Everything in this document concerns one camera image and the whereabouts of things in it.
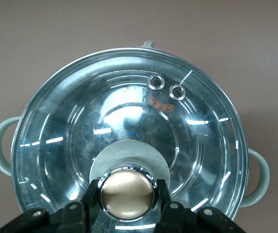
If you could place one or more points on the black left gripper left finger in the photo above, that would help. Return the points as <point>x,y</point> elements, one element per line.
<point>80,216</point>

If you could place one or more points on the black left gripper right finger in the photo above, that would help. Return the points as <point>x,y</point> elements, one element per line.
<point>172,216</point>

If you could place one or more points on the glass pot lid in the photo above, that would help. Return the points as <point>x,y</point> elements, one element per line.
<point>68,121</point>

